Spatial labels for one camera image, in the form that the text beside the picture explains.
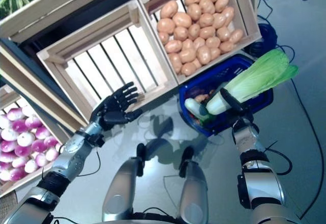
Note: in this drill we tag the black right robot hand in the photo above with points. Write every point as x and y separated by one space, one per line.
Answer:
242 117

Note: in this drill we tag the silver robot leg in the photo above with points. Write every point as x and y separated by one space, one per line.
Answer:
119 188
193 191

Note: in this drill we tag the wooden display shelf rack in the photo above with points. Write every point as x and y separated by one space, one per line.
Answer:
38 94

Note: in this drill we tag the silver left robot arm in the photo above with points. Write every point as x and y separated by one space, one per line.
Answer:
71 155

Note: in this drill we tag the purple white turnip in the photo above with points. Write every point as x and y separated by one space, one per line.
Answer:
25 138
15 174
33 122
42 133
5 157
5 122
52 154
51 141
19 162
38 145
20 125
15 113
7 135
59 146
31 166
28 110
23 150
3 175
7 146
40 159

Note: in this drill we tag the silver left robot leg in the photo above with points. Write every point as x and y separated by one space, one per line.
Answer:
119 188

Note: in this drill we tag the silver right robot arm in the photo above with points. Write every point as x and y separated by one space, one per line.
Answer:
262 183

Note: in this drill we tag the blue plastic shopping basket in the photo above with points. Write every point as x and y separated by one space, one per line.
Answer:
219 128

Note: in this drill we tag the empty slatted wooden crate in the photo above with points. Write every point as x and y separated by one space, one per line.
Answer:
102 63

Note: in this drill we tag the napa cabbage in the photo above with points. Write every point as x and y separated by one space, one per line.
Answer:
192 105
254 81

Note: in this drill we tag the black robot waist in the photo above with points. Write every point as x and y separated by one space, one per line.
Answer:
152 218

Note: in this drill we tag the silver right robot leg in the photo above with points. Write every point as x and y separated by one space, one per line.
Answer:
193 191

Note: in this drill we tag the dark purple eggplant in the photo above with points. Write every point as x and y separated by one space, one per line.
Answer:
195 91

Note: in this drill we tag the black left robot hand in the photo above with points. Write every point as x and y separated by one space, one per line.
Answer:
112 112

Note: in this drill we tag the wooden potato crate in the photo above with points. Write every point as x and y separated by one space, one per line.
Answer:
244 12

